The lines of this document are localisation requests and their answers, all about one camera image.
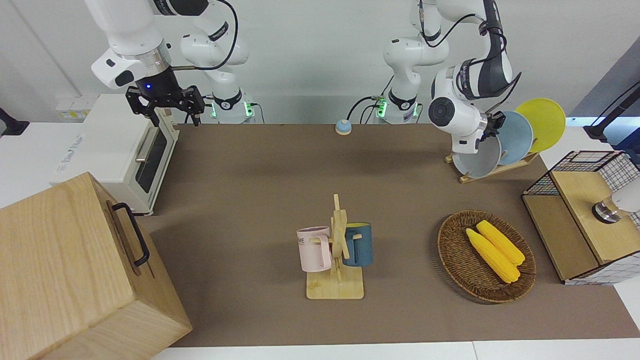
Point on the white cylinder with glass base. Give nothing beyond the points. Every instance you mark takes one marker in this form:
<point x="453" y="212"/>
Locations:
<point x="627" y="197"/>

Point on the white toaster oven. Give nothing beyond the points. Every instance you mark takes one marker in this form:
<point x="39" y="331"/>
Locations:
<point x="110" y="145"/>

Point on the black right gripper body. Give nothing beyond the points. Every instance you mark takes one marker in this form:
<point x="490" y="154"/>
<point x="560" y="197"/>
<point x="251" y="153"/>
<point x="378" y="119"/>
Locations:
<point x="160" y="95"/>

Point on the pink mug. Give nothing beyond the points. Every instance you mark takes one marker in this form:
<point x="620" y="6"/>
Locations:
<point x="312" y="250"/>

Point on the brown wicker basket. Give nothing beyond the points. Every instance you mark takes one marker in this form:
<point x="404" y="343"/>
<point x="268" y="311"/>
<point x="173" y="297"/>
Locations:
<point x="460" y="260"/>

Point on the yellow corn cob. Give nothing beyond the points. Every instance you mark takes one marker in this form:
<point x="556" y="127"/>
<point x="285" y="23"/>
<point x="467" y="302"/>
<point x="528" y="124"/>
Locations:
<point x="492" y="257"/>
<point x="502" y="243"/>

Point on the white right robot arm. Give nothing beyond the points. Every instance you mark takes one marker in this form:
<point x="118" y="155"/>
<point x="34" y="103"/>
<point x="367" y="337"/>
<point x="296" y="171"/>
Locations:
<point x="125" y="30"/>

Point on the blue bell on wooden base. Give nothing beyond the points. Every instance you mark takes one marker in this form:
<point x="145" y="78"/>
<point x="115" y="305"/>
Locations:
<point x="343" y="127"/>

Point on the wooden board lid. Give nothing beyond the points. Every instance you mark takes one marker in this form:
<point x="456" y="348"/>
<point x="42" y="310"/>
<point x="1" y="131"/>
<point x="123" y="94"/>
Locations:
<point x="585" y="235"/>

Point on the gray plate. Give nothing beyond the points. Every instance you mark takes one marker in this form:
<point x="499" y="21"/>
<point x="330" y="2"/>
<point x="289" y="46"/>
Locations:
<point x="475" y="160"/>

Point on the light blue plate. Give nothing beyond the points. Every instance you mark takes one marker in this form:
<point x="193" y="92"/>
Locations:
<point x="517" y="137"/>

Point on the yellow plate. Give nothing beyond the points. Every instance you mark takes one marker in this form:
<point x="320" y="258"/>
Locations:
<point x="545" y="122"/>

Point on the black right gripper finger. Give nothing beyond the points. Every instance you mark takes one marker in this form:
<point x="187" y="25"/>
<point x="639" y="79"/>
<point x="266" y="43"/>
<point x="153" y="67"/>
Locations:
<point x="155" y="120"/>
<point x="196" y="119"/>

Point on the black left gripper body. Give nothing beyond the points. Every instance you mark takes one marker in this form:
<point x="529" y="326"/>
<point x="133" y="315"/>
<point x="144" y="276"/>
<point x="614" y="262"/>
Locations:
<point x="494" y="125"/>

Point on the white wall power strip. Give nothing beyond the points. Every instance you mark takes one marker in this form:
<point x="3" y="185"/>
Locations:
<point x="75" y="109"/>

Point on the wooden mug stand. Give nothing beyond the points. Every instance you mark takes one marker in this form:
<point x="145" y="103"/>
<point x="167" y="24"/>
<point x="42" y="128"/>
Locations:
<point x="337" y="287"/>

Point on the wooden plate rack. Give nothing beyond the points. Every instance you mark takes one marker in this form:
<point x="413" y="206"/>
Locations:
<point x="500" y="170"/>

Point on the brown table mat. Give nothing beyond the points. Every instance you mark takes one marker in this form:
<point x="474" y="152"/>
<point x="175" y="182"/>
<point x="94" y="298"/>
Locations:
<point x="250" y="200"/>

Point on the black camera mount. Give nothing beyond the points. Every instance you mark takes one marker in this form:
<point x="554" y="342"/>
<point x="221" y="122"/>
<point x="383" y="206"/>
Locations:
<point x="612" y="117"/>
<point x="12" y="125"/>

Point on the dark teal mug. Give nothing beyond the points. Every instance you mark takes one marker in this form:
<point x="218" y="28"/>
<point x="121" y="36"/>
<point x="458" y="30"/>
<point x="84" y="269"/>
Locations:
<point x="361" y="247"/>

